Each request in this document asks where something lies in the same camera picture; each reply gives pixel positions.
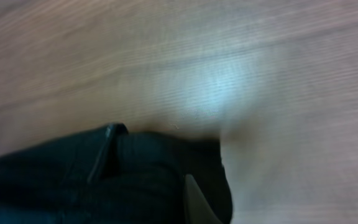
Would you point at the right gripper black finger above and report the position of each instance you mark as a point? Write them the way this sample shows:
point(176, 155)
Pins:
point(196, 207)

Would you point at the black shorts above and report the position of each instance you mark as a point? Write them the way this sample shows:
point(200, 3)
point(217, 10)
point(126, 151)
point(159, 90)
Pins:
point(109, 175)

